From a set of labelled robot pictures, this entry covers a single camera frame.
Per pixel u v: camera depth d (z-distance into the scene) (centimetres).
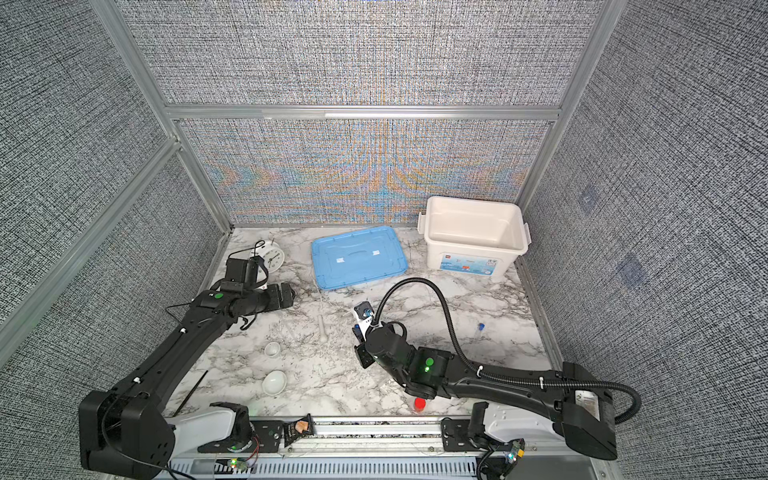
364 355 64
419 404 76
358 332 64
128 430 39
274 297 74
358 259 110
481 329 92
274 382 81
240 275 63
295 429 73
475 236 113
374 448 73
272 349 87
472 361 50
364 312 62
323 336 90
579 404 41
